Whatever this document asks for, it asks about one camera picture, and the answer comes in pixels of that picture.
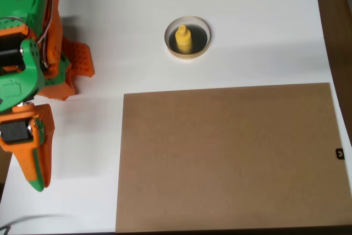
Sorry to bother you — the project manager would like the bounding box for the small yellow peg piece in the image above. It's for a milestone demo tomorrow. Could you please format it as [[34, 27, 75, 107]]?
[[175, 25, 192, 55]]

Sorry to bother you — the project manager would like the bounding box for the round dish with dark bottom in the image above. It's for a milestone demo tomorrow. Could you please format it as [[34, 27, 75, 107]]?
[[164, 15, 212, 60]]

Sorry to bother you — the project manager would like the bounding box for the brown cardboard sheet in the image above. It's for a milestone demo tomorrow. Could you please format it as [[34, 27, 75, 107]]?
[[115, 83, 352, 233]]

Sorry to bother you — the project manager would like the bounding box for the large white base sheet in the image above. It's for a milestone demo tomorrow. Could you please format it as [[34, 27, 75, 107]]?
[[0, 0, 352, 235]]

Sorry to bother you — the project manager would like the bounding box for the thin grey cable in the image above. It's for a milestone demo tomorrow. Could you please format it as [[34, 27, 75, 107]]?
[[0, 214, 69, 235]]

